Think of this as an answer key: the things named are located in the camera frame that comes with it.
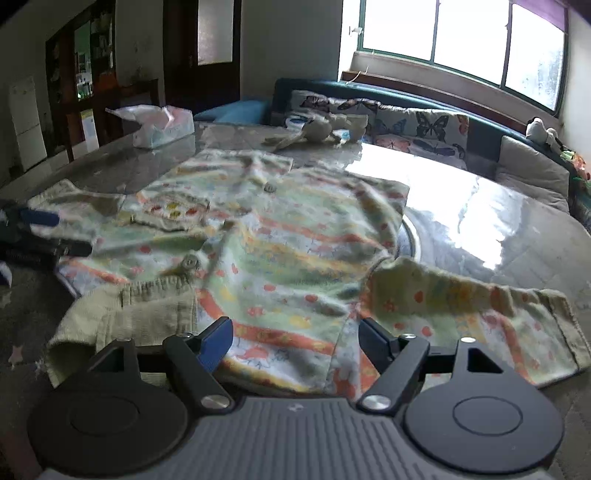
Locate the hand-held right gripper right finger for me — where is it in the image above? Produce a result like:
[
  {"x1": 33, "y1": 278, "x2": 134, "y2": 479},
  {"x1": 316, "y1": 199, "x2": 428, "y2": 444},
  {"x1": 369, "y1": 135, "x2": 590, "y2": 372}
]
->
[{"x1": 358, "y1": 318, "x2": 507, "y2": 412}]

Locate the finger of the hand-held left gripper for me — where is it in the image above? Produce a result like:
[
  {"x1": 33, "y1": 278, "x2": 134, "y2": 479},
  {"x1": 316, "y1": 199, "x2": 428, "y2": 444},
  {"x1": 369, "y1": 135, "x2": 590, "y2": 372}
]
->
[
  {"x1": 0, "y1": 239, "x2": 93, "y2": 274},
  {"x1": 0, "y1": 206, "x2": 61, "y2": 241}
]

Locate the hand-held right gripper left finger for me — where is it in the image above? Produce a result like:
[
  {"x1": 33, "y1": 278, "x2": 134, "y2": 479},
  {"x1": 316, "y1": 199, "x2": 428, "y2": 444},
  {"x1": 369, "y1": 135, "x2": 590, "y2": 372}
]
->
[{"x1": 88, "y1": 318, "x2": 235, "y2": 412}]

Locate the striped floral child's shirt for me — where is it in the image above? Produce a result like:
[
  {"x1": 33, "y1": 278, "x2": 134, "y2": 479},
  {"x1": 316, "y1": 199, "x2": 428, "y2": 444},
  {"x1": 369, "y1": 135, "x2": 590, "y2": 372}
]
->
[{"x1": 28, "y1": 148, "x2": 591, "y2": 401}]

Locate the grey quilted star tablecloth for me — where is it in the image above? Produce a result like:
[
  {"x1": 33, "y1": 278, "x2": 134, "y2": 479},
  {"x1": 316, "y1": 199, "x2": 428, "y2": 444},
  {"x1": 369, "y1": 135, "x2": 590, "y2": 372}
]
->
[{"x1": 0, "y1": 119, "x2": 591, "y2": 480}]

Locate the white cabinet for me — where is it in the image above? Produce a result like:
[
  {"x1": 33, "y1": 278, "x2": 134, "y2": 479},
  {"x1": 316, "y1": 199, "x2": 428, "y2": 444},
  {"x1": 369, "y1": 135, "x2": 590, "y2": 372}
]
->
[{"x1": 9, "y1": 76, "x2": 48, "y2": 172}]

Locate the dark wooden display cabinet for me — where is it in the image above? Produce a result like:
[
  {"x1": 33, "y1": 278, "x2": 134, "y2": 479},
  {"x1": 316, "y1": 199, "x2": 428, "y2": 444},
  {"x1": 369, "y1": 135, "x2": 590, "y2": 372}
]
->
[{"x1": 45, "y1": 0, "x2": 117, "y2": 155}]

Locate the white tissue pack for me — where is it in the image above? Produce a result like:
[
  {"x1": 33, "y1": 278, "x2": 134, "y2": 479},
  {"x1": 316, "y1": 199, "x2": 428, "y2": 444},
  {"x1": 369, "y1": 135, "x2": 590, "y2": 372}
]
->
[{"x1": 105, "y1": 105, "x2": 195, "y2": 149}]

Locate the dark wooden side table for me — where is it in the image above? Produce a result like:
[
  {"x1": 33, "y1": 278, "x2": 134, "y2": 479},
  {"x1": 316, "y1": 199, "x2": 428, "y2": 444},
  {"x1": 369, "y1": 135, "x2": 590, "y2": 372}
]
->
[{"x1": 115, "y1": 78, "x2": 160, "y2": 136}]

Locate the butterfly print cushion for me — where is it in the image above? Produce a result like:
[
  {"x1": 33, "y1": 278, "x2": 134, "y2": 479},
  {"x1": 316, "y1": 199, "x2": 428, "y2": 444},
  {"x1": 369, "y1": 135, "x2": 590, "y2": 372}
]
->
[
  {"x1": 367, "y1": 105, "x2": 470, "y2": 169},
  {"x1": 290, "y1": 89, "x2": 380, "y2": 136}
]

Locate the dark wooden door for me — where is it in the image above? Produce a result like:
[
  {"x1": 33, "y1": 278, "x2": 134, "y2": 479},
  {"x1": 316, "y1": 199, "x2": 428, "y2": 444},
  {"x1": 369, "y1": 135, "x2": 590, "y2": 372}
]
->
[{"x1": 163, "y1": 0, "x2": 242, "y2": 112}]

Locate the white plush bunny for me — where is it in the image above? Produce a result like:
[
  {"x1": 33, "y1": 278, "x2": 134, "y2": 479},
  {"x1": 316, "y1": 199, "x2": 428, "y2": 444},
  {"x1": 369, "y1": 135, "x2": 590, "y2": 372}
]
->
[{"x1": 264, "y1": 113, "x2": 370, "y2": 151}]

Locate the blue bolster pillow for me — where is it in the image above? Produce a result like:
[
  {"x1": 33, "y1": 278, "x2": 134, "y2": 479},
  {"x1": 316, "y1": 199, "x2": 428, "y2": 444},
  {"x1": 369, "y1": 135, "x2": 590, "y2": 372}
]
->
[{"x1": 196, "y1": 99, "x2": 271, "y2": 125}]

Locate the grey cushion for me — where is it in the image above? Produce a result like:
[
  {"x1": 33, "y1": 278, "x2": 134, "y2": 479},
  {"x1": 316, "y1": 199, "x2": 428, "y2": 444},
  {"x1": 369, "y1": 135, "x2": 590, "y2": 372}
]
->
[{"x1": 494, "y1": 135, "x2": 573, "y2": 213}]

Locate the teal sofa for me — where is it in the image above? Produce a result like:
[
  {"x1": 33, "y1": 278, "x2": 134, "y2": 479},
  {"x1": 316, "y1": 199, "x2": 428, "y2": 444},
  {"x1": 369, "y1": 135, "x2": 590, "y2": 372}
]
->
[{"x1": 271, "y1": 78, "x2": 591, "y2": 232}]

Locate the panda plush toy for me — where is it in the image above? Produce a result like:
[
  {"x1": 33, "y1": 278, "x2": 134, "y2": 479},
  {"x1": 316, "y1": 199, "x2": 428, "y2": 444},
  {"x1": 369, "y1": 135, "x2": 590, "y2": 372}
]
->
[{"x1": 525, "y1": 117, "x2": 562, "y2": 149}]

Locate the colourful plush toy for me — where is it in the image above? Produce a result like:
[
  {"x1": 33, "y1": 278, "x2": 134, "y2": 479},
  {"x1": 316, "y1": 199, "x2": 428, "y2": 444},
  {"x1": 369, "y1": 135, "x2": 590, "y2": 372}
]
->
[{"x1": 560, "y1": 148, "x2": 591, "y2": 182}]

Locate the green framed window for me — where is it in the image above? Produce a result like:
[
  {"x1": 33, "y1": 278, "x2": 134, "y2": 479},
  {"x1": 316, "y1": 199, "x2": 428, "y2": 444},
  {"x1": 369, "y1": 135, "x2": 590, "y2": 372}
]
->
[{"x1": 355, "y1": 0, "x2": 571, "y2": 116}]

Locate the purple roller blind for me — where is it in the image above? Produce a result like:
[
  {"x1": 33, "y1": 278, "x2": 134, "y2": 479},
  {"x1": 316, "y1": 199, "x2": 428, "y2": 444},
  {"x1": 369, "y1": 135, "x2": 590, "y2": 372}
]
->
[{"x1": 517, "y1": 0, "x2": 570, "y2": 27}]

